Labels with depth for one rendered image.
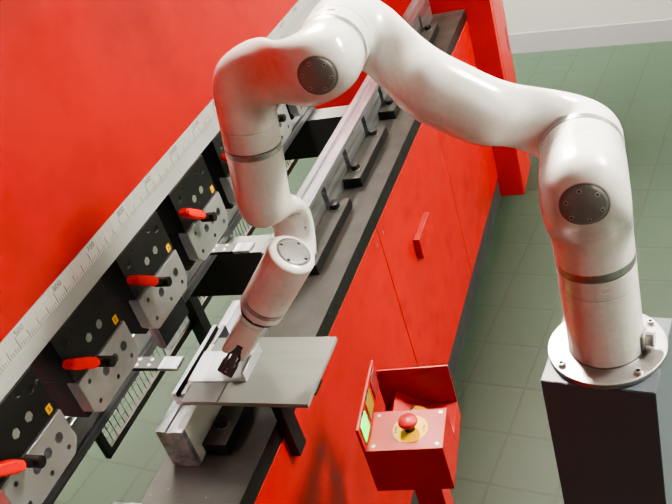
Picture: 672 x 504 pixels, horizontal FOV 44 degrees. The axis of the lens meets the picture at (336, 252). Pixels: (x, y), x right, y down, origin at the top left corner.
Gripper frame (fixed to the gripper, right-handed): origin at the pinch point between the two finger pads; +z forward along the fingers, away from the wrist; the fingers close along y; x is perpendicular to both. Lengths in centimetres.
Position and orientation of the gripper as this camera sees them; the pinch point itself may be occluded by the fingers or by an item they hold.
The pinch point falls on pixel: (233, 357)
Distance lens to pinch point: 164.0
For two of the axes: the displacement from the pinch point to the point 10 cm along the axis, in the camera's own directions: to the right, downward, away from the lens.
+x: 8.7, 4.9, 0.5
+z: -4.0, 6.4, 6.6
